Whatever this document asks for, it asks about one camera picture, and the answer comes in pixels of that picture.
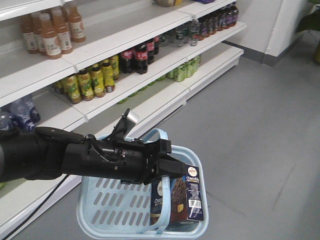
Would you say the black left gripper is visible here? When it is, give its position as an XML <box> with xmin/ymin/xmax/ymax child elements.
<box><xmin>61</xmin><ymin>137</ymin><xmax>187</xmax><ymax>185</ymax></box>

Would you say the dark blue Chocofello cookie box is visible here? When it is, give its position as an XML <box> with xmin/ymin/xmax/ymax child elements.
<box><xmin>169</xmin><ymin>164</ymin><xmax>204</xmax><ymax>225</ymax></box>

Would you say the light blue plastic basket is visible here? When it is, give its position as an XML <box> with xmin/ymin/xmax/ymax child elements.
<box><xmin>76</xmin><ymin>127</ymin><xmax>210</xmax><ymax>239</ymax></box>

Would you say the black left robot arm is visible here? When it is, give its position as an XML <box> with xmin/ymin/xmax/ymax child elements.
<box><xmin>0</xmin><ymin>127</ymin><xmax>186</xmax><ymax>185</ymax></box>

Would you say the white store shelving unit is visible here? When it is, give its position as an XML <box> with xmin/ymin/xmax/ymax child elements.
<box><xmin>0</xmin><ymin>0</ymin><xmax>248</xmax><ymax>240</ymax></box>

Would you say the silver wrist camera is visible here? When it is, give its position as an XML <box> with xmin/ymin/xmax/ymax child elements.
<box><xmin>110</xmin><ymin>108</ymin><xmax>139</xmax><ymax>139</ymax></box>

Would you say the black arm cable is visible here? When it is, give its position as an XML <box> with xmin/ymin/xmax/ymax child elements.
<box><xmin>0</xmin><ymin>173</ymin><xmax>70</xmax><ymax>240</ymax></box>

